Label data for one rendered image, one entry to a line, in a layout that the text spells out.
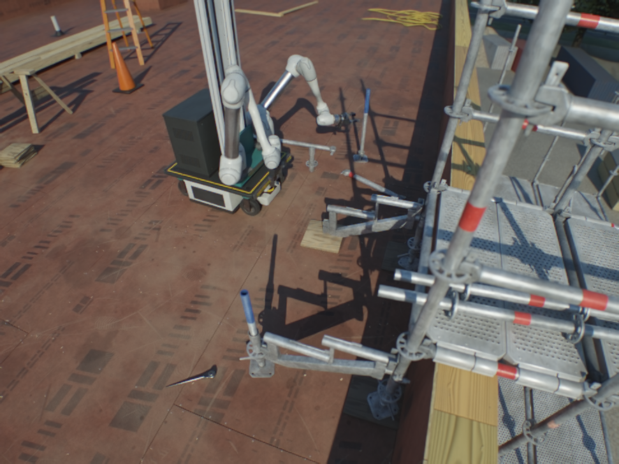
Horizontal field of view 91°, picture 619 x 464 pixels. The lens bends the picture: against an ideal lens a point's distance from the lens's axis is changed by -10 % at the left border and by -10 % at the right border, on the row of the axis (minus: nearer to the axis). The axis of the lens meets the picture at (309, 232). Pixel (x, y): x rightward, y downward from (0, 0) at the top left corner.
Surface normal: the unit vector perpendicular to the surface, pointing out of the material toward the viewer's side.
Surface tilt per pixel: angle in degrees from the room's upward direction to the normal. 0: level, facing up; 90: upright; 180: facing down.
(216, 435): 0
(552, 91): 90
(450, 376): 0
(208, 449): 0
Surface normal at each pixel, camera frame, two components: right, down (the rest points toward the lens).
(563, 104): -0.53, 0.59
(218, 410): 0.00, -0.71
